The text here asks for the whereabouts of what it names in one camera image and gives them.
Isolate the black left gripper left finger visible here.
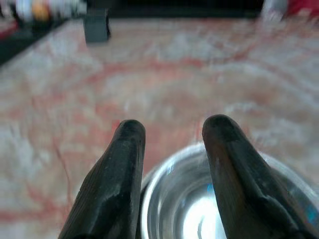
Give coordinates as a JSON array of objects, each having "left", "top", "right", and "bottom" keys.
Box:
[{"left": 58, "top": 119, "right": 147, "bottom": 239}]

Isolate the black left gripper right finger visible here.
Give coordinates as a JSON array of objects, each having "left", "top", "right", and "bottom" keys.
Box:
[{"left": 202, "top": 114, "right": 319, "bottom": 239}]

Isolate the stainless steel bowl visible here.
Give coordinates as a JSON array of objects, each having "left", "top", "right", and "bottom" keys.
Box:
[{"left": 139, "top": 143, "right": 319, "bottom": 239}]

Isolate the grey rectangular block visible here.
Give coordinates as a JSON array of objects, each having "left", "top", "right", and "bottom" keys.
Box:
[{"left": 83, "top": 8, "right": 111, "bottom": 43}]

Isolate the black rack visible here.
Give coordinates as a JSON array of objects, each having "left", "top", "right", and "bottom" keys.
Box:
[{"left": 0, "top": 17, "right": 69, "bottom": 66}]

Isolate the red object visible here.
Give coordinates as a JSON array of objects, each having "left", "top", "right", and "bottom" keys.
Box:
[{"left": 286, "top": 0, "right": 319, "bottom": 16}]

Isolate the orange round object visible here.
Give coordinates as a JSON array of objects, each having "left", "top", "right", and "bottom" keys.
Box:
[{"left": 32, "top": 0, "right": 49, "bottom": 22}]

